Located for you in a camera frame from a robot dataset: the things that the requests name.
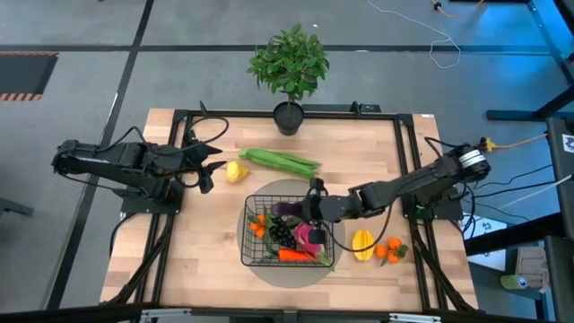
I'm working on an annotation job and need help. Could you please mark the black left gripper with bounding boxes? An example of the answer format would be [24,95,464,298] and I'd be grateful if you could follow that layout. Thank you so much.
[181,142,228,195]

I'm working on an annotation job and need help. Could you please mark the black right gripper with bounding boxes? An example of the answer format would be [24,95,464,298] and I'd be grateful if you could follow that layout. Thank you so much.
[296,178,355,246]

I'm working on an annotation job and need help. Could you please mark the yellow lemon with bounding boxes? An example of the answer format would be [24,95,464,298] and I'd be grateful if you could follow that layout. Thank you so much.
[224,161,251,184]

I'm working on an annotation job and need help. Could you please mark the dark purple eggplant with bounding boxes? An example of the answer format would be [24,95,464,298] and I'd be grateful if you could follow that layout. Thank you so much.
[270,201,306,218]

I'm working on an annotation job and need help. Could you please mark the pink dragon fruit green leaves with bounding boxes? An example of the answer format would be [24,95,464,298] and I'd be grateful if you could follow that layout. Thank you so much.
[293,223,335,272]

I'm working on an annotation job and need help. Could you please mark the black grape bunch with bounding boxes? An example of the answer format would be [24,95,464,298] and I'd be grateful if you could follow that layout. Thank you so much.
[267,216,298,249]

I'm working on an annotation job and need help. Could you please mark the red-orange carrot with green leaves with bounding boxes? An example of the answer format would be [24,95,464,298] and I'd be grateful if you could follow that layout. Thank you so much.
[262,241,317,263]

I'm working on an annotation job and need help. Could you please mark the round grey woven placemat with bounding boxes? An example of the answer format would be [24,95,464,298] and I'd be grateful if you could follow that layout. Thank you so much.
[236,178,347,289]

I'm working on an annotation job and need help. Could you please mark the artificial potted green plant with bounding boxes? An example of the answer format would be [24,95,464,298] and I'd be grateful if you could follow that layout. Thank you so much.
[246,22,331,136]

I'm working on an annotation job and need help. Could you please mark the white printed sheet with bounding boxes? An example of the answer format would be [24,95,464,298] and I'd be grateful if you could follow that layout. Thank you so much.
[461,214,508,272]

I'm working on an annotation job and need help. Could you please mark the black front crossbar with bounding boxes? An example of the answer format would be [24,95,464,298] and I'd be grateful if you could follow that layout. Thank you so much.
[0,302,574,323]

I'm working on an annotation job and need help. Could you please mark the dark floor hatch hazard stripes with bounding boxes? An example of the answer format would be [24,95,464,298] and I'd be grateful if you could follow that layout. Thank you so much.
[0,50,60,102]

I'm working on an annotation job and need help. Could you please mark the green bottle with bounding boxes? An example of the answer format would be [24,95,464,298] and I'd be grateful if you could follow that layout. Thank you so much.
[500,274,530,291]

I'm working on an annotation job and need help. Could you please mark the black metal stand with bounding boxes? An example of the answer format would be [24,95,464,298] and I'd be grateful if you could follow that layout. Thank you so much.
[486,0,574,122]

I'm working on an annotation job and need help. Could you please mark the beige cardboard box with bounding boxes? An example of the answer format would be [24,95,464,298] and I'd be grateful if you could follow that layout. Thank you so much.
[514,245,551,288]

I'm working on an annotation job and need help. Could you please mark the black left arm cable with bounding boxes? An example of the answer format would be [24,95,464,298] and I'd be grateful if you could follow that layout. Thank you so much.
[184,115,230,189]

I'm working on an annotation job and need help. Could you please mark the black metal table frame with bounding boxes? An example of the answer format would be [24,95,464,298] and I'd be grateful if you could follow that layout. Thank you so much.
[101,100,479,315]

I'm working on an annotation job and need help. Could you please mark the black wire basket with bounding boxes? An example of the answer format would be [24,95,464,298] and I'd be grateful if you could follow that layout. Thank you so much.
[240,194,336,268]

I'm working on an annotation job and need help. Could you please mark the silver metal bracket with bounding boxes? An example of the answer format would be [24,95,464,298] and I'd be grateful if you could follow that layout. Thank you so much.
[140,307,193,323]
[388,312,443,323]

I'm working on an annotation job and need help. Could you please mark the yellow plug with cable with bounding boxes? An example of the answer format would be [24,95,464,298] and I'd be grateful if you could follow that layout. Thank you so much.
[478,132,549,153]

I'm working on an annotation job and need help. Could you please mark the white floor cable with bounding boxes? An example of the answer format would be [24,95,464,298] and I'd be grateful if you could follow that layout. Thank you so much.
[366,0,463,71]

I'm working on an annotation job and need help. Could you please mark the orange floor cable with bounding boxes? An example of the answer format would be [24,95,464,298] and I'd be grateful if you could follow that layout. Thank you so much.
[430,0,486,19]

